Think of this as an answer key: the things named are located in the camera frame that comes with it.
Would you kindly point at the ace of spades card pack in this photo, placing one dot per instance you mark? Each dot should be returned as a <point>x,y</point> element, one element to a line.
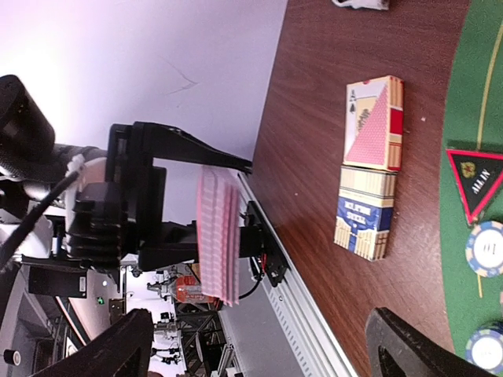
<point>374,124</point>

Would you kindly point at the pink backed card deck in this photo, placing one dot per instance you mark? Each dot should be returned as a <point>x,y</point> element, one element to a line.
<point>218,233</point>

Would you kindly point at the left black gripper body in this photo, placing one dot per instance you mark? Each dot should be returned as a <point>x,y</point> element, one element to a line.
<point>114,217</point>

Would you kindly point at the blue pink chips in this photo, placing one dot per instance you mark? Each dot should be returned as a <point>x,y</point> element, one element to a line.
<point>484,249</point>

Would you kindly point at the blue yellow card box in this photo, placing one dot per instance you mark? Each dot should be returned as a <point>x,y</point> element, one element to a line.
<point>365,210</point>

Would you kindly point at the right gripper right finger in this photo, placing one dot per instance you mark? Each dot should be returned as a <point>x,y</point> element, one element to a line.
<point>398,349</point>

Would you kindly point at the aluminium front rail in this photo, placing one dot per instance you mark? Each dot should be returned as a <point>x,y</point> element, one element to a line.
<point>280,331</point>

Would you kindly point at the blue green chip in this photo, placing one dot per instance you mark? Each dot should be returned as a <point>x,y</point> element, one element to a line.
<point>484,347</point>

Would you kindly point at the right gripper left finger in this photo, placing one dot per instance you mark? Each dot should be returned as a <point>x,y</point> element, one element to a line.
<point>122,350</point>

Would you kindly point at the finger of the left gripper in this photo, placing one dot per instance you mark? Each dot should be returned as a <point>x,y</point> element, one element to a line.
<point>171,143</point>
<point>175,243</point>

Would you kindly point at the black red triangular button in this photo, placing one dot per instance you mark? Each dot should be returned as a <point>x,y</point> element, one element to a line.
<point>478,177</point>

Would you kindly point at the round green poker mat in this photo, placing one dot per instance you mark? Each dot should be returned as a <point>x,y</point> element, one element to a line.
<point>473,121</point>

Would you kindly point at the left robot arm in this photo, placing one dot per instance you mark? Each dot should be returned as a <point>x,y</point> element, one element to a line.
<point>40,171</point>

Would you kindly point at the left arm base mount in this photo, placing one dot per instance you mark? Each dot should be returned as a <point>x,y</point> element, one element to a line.
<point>263,243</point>

